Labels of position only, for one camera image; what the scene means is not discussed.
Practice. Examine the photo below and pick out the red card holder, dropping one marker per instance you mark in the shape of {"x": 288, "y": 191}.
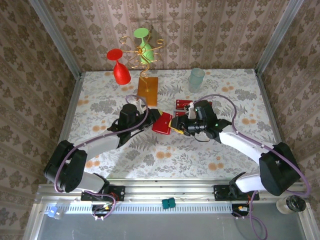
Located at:
{"x": 162, "y": 125}

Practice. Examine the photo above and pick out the clear acrylic card stand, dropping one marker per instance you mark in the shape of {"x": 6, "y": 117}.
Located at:
{"x": 182, "y": 110}

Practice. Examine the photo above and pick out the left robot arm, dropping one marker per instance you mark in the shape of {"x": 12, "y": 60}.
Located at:
{"x": 102, "y": 143}

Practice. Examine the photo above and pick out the clear bluish plastic cup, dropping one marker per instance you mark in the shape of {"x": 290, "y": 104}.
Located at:
{"x": 196, "y": 80}

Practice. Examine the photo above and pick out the red wine glass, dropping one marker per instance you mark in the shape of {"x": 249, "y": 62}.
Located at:
{"x": 122, "y": 73}

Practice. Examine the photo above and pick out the green wine glass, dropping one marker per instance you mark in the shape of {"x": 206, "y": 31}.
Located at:
{"x": 145, "y": 53}

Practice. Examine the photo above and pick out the teal connector block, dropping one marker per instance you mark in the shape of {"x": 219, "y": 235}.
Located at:
{"x": 168, "y": 203}

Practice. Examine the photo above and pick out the grey metal tray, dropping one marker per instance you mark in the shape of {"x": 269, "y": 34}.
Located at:
{"x": 162, "y": 227}

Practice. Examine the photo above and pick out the black terminal with yellow plug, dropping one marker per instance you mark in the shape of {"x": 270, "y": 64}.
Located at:
{"x": 100, "y": 209}
{"x": 240, "y": 209}

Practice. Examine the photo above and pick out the glass jar with black lid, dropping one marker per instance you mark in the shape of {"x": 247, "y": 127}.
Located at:
{"x": 291, "y": 204}

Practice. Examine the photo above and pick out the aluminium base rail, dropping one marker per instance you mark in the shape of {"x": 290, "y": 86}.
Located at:
{"x": 170, "y": 190}

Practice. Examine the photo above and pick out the aluminium table side rail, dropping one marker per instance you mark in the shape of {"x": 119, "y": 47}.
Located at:
{"x": 275, "y": 125}
{"x": 69, "y": 112}

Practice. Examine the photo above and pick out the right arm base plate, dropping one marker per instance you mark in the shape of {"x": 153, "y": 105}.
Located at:
{"x": 221, "y": 193}

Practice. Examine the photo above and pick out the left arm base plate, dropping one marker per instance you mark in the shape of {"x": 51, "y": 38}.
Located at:
{"x": 117, "y": 193}

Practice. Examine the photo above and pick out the aluminium frame post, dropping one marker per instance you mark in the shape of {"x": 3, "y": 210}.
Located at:
{"x": 58, "y": 40}
{"x": 277, "y": 37}

